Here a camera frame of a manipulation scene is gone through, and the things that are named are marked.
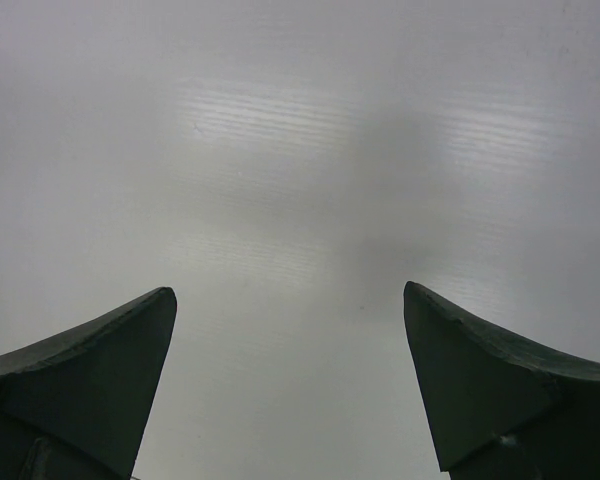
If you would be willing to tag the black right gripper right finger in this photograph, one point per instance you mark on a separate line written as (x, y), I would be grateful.
(499, 405)

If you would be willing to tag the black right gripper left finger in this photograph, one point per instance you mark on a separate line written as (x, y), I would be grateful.
(76, 405)

